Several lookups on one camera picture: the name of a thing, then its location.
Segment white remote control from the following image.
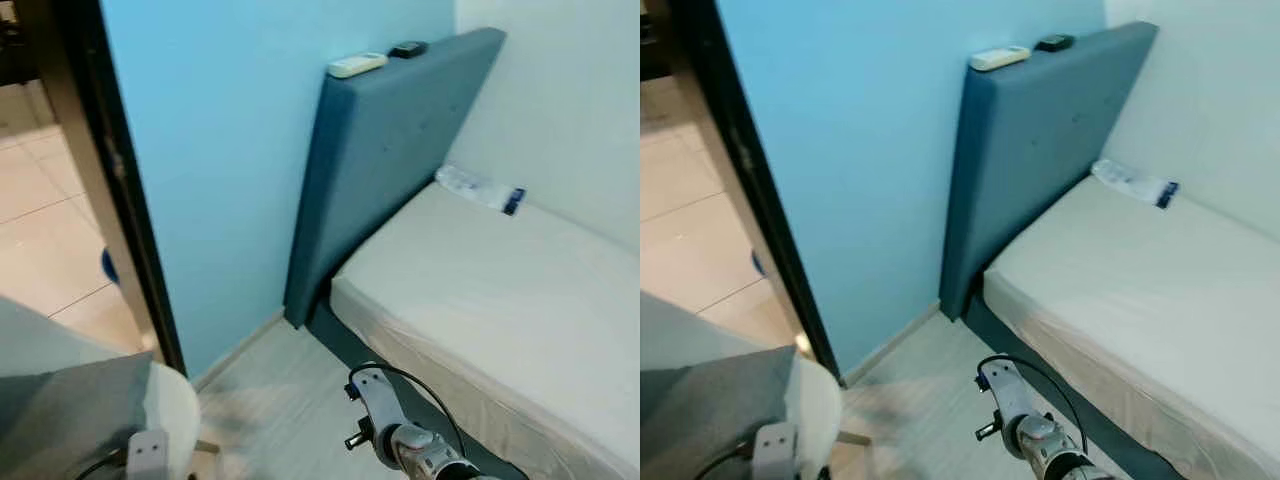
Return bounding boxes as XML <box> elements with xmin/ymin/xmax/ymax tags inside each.
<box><xmin>968</xmin><ymin>46</ymin><xmax>1031</xmax><ymax>72</ymax></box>
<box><xmin>327</xmin><ymin>52</ymin><xmax>389</xmax><ymax>79</ymax></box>

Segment clear plastic packet blue label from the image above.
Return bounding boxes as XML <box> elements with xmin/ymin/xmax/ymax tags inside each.
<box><xmin>1091</xmin><ymin>159</ymin><xmax>1180</xmax><ymax>210</ymax></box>
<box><xmin>435</xmin><ymin>165</ymin><xmax>528</xmax><ymax>217</ymax></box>

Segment dark blue bed base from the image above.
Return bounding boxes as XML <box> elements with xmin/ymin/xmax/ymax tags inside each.
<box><xmin>963</xmin><ymin>292</ymin><xmax>1186</xmax><ymax>480</ymax></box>
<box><xmin>305</xmin><ymin>295</ymin><xmax>531</xmax><ymax>480</ymax></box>

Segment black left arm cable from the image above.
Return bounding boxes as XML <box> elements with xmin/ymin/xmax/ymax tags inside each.
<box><xmin>695</xmin><ymin>445</ymin><xmax>756</xmax><ymax>480</ymax></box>
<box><xmin>75</xmin><ymin>448</ymin><xmax>129</xmax><ymax>480</ymax></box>

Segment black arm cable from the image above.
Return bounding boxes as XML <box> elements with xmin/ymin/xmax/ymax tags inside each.
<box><xmin>75</xmin><ymin>448</ymin><xmax>129</xmax><ymax>480</ymax></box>
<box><xmin>352</xmin><ymin>362</ymin><xmax>468</xmax><ymax>459</ymax></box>
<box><xmin>695</xmin><ymin>445</ymin><xmax>756</xmax><ymax>480</ymax></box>
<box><xmin>977</xmin><ymin>354</ymin><xmax>1091</xmax><ymax>446</ymax></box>

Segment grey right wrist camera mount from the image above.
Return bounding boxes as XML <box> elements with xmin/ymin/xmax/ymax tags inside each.
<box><xmin>977</xmin><ymin>360</ymin><xmax>1031</xmax><ymax>433</ymax></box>
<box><xmin>347</xmin><ymin>365</ymin><xmax>401</xmax><ymax>441</ymax></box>

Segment white bed mattress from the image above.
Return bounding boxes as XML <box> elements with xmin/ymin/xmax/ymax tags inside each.
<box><xmin>983</xmin><ymin>177</ymin><xmax>1280</xmax><ymax>480</ymax></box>
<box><xmin>330</xmin><ymin>182</ymin><xmax>641</xmax><ymax>480</ymax></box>

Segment blue upholstered headboard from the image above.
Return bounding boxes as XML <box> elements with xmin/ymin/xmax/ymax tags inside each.
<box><xmin>938</xmin><ymin>22</ymin><xmax>1159</xmax><ymax>323</ymax></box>
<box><xmin>283</xmin><ymin>27</ymin><xmax>507</xmax><ymax>329</ymax></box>

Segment dark door frame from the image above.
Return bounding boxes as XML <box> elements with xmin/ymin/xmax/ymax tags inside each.
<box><xmin>25</xmin><ymin>0</ymin><xmax>188</xmax><ymax>376</ymax></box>
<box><xmin>665</xmin><ymin>0</ymin><xmax>843</xmax><ymax>381</ymax></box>

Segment white chair wooden legs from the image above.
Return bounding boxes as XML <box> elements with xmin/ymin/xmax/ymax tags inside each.
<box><xmin>0</xmin><ymin>295</ymin><xmax>201</xmax><ymax>480</ymax></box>
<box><xmin>640</xmin><ymin>290</ymin><xmax>844</xmax><ymax>480</ymax></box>

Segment dark background furniture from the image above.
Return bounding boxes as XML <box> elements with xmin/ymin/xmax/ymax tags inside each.
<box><xmin>640</xmin><ymin>0</ymin><xmax>673</xmax><ymax>81</ymax></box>
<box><xmin>0</xmin><ymin>0</ymin><xmax>36</xmax><ymax>86</ymax></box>

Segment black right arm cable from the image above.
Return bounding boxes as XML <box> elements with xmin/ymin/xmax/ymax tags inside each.
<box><xmin>352</xmin><ymin>362</ymin><xmax>468</xmax><ymax>459</ymax></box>
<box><xmin>977</xmin><ymin>354</ymin><xmax>1091</xmax><ymax>446</ymax></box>

